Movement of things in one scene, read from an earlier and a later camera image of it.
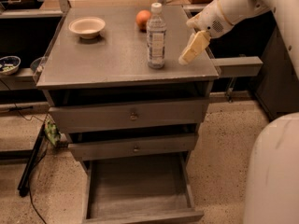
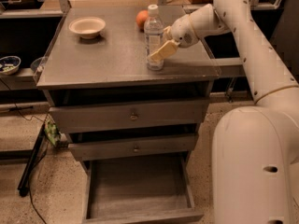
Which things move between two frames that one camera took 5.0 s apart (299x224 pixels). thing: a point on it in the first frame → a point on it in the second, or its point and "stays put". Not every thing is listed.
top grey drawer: [103, 117] stays put
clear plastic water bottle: [156, 36] stays put
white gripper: [211, 20] → [182, 32]
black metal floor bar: [23, 185] stays put
